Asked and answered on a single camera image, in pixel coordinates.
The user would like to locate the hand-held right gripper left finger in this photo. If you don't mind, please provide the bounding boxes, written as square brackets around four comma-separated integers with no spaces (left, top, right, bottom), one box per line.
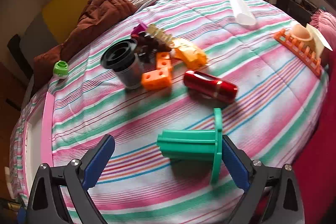
[26,134,116,224]

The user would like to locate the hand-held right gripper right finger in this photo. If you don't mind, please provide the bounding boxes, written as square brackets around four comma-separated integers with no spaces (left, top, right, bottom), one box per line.
[222,135,306,224]

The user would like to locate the green flanged plastic spool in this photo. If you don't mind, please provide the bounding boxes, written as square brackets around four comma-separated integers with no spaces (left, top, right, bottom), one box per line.
[157,108,223,185]

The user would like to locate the white tray with pink rim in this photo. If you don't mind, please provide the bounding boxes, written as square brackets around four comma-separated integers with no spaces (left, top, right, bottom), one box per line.
[22,91,55,203]

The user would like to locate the red metallic cylinder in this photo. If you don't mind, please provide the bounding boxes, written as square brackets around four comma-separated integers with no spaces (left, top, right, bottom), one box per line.
[183,70,238,104]

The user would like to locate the black grey filter cup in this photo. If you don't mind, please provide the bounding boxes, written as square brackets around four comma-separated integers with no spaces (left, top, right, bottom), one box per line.
[100,39,143,90]

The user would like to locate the orange linked cube blocks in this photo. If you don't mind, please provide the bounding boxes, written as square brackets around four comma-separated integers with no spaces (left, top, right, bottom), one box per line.
[141,52,173,90]

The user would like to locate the green white plug device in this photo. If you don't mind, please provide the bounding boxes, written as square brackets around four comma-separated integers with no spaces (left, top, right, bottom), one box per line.
[53,61,69,79]

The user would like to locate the orange yellow plastic case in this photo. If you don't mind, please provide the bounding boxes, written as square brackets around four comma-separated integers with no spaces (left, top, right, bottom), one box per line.
[172,39,207,69]

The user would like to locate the brown pumpkin shaped mold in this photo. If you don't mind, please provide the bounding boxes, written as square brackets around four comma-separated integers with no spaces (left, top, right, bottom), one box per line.
[131,32,171,63]

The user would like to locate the magenta perforated cap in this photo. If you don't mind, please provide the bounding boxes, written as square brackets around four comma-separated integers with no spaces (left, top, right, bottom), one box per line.
[131,21,147,37]

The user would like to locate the cream perforated oval shell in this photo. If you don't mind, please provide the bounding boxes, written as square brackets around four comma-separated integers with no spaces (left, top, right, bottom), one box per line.
[146,24,174,50]

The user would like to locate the striped bedspread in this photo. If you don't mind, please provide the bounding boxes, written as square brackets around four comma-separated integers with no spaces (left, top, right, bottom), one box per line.
[9,0,330,224]

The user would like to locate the pink blanket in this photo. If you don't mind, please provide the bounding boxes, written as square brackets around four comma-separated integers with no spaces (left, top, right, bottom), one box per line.
[291,10,336,224]

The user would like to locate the orange plastic rack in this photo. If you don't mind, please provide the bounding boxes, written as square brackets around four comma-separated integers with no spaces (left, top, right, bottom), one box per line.
[274,28,323,77]

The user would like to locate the peach egg shaped cup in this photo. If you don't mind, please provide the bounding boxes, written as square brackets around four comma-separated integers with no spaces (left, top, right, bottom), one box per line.
[292,24,314,43]

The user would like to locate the cream card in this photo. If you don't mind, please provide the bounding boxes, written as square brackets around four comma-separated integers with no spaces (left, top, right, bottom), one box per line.
[306,25,332,59]

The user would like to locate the brown quilt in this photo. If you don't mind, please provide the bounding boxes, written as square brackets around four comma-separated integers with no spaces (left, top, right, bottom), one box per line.
[34,0,138,88]

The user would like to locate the white translucent tube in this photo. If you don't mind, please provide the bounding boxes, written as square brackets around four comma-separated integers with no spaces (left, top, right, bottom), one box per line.
[229,0,256,28]

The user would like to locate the grey yellow blue headboard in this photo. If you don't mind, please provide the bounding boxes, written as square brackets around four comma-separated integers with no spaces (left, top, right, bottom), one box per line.
[18,0,143,56]

